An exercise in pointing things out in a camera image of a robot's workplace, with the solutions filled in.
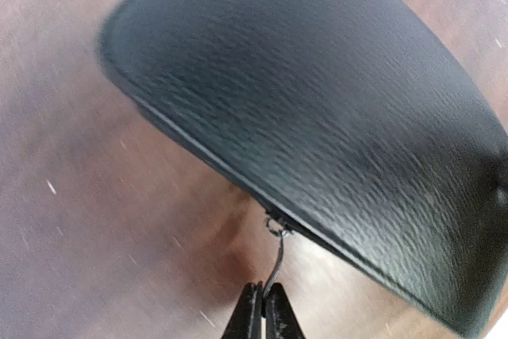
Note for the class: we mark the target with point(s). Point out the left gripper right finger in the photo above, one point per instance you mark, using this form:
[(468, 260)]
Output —
[(281, 322)]

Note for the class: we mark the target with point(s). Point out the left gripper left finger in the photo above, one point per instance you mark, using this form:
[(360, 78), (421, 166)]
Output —
[(245, 321)]

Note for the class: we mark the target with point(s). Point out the black zippered tool case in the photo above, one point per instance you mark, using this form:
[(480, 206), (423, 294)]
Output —
[(347, 119)]

